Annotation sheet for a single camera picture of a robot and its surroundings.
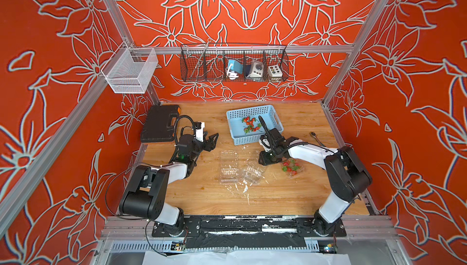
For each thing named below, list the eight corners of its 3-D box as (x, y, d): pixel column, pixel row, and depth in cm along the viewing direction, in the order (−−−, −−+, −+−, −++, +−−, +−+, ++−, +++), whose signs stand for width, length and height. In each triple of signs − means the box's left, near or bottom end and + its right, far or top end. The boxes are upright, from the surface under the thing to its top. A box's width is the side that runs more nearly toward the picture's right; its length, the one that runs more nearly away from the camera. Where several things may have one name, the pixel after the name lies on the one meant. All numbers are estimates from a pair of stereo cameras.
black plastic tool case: (139, 143, 100) (136, 139, 97) (152, 110, 117) (150, 105, 113) (172, 143, 100) (169, 139, 96) (180, 110, 117) (178, 105, 113)
